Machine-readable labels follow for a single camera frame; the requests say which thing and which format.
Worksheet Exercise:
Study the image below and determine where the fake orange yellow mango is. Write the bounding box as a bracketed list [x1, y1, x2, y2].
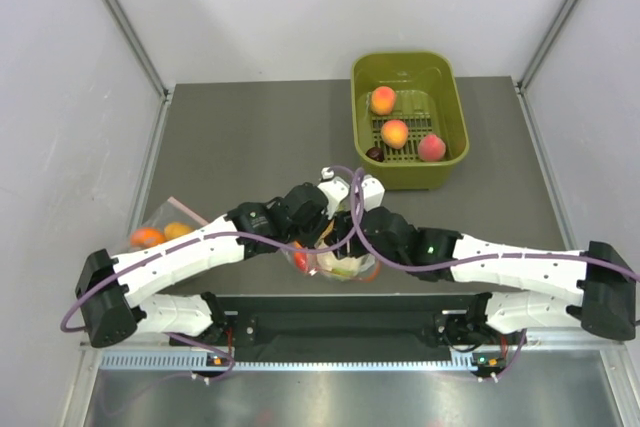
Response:
[321, 219, 335, 238]

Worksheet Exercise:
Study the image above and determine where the clear zip bag red seal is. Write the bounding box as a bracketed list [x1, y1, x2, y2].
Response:
[281, 201, 381, 282]

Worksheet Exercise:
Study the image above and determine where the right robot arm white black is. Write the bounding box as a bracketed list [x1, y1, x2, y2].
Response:
[324, 207, 639, 343]

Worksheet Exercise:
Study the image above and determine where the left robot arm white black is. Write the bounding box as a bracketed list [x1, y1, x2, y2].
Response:
[75, 180, 349, 348]

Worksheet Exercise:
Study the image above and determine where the dark fake plum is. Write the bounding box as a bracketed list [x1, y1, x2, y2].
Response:
[366, 146, 385, 163]

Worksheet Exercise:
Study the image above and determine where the fake peach middle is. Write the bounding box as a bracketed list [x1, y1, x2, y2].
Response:
[380, 119, 409, 150]

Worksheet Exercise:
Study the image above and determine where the fake peach pink right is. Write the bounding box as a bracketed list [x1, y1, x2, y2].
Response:
[418, 133, 446, 162]

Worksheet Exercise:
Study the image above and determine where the fake peach back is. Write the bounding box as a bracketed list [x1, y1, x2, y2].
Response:
[370, 86, 396, 116]

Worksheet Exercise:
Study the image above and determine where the fake orange fruit in bag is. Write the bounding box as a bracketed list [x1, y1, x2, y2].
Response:
[129, 227, 166, 249]

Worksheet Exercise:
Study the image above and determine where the olive green plastic basin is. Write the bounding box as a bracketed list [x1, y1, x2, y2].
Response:
[351, 51, 469, 190]

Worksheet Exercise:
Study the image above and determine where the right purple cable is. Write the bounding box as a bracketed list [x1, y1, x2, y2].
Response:
[350, 166, 640, 383]

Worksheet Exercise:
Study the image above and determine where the purple cable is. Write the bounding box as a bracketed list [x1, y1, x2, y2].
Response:
[60, 164, 365, 383]
[350, 166, 640, 383]

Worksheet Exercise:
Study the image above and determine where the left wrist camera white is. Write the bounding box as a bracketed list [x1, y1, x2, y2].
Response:
[317, 167, 350, 216]

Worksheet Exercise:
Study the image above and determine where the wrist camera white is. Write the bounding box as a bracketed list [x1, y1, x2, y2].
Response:
[361, 175, 385, 212]
[317, 167, 350, 216]

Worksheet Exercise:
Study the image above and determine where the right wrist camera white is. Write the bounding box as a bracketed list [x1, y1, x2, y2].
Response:
[361, 175, 385, 212]

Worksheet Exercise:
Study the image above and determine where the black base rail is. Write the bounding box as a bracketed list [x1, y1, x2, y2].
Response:
[195, 294, 507, 361]

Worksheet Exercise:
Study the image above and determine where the grey slotted cable duct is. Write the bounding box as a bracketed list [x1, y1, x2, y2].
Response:
[100, 350, 506, 373]

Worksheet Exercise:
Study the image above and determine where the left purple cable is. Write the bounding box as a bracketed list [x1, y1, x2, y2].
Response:
[60, 164, 365, 383]

